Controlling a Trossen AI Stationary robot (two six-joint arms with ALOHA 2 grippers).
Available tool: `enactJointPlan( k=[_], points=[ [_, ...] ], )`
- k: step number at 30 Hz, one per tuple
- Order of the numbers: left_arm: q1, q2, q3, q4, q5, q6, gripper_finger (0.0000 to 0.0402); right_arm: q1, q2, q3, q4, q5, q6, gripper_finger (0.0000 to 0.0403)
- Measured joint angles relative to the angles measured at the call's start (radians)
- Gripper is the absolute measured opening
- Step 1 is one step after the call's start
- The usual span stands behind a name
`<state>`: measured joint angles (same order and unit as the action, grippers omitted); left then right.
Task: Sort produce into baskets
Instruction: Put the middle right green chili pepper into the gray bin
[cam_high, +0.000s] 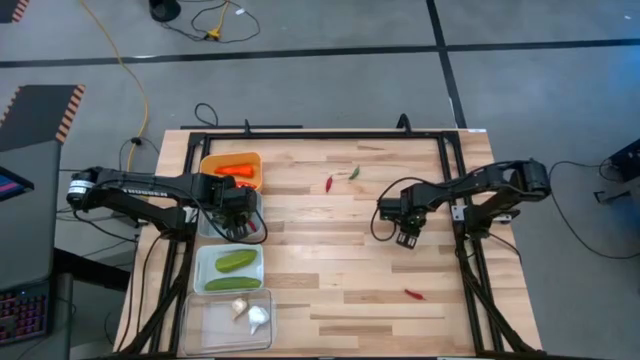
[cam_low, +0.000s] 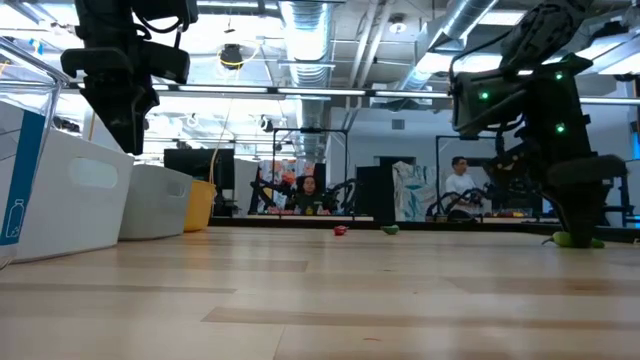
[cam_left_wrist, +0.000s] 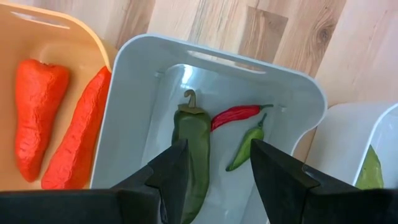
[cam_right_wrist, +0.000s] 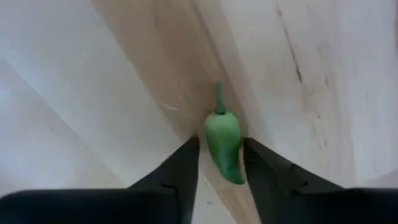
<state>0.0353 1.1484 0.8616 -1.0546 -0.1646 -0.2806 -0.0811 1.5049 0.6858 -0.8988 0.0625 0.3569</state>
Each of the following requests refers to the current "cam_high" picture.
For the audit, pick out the orange plastic bin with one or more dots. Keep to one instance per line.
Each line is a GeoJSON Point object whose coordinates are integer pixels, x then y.
{"type": "Point", "coordinates": [230, 157]}

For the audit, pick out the grey desk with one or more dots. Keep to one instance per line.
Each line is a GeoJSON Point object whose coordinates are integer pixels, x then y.
{"type": "Point", "coordinates": [30, 240]}

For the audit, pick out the large striped black floor mat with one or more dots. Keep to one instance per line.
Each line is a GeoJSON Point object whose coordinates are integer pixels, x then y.
{"type": "Point", "coordinates": [35, 115]}

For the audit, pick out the long green cucumber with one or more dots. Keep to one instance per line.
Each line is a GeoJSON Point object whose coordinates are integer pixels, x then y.
{"type": "Point", "coordinates": [232, 284]}

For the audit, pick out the small striped black floor mat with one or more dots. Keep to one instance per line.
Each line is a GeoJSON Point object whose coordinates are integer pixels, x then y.
{"type": "Point", "coordinates": [7, 7]}

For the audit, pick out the backlit keyboard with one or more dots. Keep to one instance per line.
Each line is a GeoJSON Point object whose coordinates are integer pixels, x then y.
{"type": "Point", "coordinates": [22, 315]}

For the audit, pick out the tilted display screen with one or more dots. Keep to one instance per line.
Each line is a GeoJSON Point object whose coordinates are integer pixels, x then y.
{"type": "Point", "coordinates": [12, 182]}

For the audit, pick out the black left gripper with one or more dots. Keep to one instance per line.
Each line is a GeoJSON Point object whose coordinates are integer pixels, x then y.
{"type": "Point", "coordinates": [232, 197]}

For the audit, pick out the red chili pepper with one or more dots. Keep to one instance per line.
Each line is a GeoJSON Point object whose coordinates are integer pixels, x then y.
{"type": "Point", "coordinates": [329, 184]}
{"type": "Point", "coordinates": [414, 294]}
{"type": "Point", "coordinates": [253, 226]}

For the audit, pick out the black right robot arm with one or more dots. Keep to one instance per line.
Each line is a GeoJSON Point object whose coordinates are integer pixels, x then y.
{"type": "Point", "coordinates": [490, 177]}

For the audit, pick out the white plastic bin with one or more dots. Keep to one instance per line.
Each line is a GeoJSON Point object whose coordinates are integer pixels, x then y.
{"type": "Point", "coordinates": [205, 257]}

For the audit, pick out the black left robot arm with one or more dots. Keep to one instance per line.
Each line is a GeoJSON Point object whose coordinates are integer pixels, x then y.
{"type": "Point", "coordinates": [125, 182]}

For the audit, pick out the grey plastic bin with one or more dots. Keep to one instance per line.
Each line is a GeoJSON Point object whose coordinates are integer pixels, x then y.
{"type": "Point", "coordinates": [205, 231]}

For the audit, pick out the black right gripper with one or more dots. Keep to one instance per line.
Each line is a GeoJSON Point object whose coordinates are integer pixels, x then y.
{"type": "Point", "coordinates": [405, 210]}

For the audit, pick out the clear plastic bin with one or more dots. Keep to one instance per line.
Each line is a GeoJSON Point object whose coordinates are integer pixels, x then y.
{"type": "Point", "coordinates": [210, 330]}

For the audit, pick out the yellow power plug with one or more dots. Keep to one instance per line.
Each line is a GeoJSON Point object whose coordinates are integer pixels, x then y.
{"type": "Point", "coordinates": [213, 34]}

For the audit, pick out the large orange carrot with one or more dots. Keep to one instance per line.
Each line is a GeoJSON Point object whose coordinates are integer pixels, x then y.
{"type": "Point", "coordinates": [235, 171]}

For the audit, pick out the green chili pepper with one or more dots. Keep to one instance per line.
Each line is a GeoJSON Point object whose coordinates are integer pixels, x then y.
{"type": "Point", "coordinates": [355, 173]}

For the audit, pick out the small orange carrot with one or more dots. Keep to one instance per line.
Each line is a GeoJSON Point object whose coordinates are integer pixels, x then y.
{"type": "Point", "coordinates": [247, 185]}

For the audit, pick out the black metal table frame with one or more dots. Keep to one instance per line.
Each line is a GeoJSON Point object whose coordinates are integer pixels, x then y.
{"type": "Point", "coordinates": [325, 135]}

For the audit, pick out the white garlic bulb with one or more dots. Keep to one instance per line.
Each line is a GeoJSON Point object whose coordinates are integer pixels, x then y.
{"type": "Point", "coordinates": [258, 316]}

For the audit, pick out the black round stand base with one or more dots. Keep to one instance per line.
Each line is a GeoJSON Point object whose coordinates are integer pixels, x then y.
{"type": "Point", "coordinates": [165, 9]}

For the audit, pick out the black equipment box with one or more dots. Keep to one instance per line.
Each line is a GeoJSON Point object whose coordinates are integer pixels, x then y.
{"type": "Point", "coordinates": [627, 162]}

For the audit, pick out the short light green cucumber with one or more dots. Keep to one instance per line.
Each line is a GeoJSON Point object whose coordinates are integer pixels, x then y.
{"type": "Point", "coordinates": [236, 261]}

